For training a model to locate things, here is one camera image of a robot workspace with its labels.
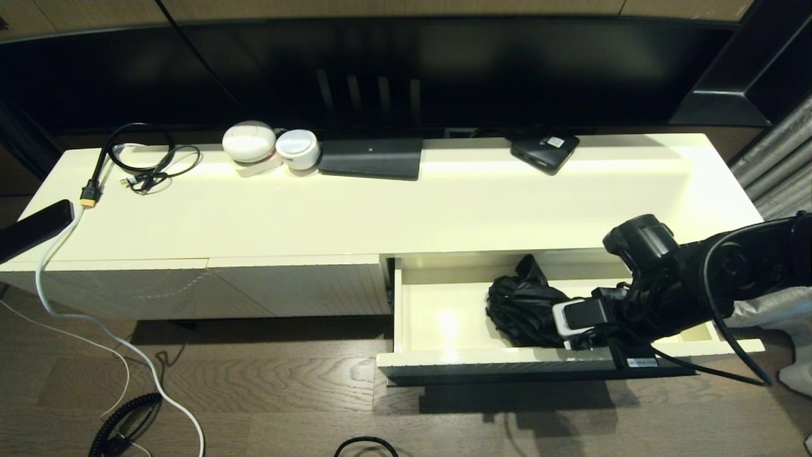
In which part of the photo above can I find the thin black coiled-up cable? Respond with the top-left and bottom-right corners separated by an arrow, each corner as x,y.
122,145 -> 202,194

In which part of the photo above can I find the white fluted cabinet door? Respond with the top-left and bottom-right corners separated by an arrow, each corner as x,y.
208,254 -> 391,317
48,258 -> 275,321

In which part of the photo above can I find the black flat television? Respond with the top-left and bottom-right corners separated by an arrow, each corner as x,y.
0,18 -> 737,142

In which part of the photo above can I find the grey curtain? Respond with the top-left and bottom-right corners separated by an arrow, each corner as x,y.
726,95 -> 812,331

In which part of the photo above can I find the small black box with label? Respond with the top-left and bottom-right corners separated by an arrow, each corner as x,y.
511,133 -> 580,175

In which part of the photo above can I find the white fluted drawer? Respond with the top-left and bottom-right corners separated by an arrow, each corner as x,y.
376,249 -> 766,387

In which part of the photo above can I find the large round white device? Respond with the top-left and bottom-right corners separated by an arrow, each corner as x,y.
222,121 -> 278,166

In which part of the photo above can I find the white tv cabinet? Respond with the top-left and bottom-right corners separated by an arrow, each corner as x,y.
0,132 -> 765,321

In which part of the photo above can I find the white flat base plate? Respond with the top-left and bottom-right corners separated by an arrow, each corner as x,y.
236,156 -> 285,178

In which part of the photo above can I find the thick white power cable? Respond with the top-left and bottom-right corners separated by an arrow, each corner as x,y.
37,206 -> 207,457

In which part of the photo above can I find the black angular wall frame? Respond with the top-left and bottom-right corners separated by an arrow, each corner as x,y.
666,0 -> 812,128

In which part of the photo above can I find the black cable with yellow plug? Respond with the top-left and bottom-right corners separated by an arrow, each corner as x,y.
80,123 -> 178,209

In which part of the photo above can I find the black folding umbrella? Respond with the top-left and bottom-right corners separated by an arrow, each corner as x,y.
485,254 -> 594,348

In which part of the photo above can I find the white black wrist camera box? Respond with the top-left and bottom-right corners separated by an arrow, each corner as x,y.
552,298 -> 613,335

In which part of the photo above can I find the small white cylindrical device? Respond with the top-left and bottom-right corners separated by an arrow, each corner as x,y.
276,129 -> 320,171

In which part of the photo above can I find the black floor cable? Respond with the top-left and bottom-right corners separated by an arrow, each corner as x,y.
334,436 -> 399,457

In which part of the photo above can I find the white fabric bundle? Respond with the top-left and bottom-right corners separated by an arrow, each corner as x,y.
779,362 -> 812,397

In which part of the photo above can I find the black spiral cord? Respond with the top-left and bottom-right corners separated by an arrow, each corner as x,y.
89,392 -> 164,457

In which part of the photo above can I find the flat black set-top box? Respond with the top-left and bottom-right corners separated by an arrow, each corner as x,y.
318,138 -> 422,181

